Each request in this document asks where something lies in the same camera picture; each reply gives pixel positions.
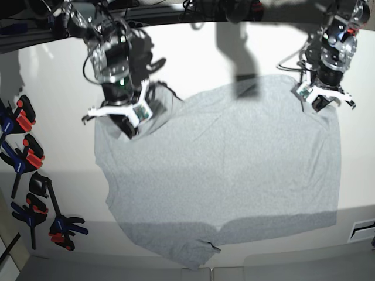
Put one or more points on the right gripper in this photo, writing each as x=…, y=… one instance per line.
x=121, y=92

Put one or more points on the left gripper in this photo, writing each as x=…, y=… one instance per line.
x=325, y=77

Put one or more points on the grey T-shirt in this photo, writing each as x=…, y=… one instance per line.
x=236, y=164

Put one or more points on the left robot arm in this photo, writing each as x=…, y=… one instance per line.
x=337, y=46

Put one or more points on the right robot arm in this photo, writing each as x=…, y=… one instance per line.
x=121, y=60

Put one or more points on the blue red clamp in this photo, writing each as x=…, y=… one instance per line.
x=26, y=161
x=20, y=120

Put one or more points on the upper blue red clamp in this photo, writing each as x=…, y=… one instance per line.
x=20, y=120

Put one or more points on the lower left blue clamp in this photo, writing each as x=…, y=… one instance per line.
x=33, y=214

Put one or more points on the long black bar clamp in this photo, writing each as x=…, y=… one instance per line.
x=63, y=228

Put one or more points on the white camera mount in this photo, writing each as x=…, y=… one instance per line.
x=317, y=97
x=137, y=113

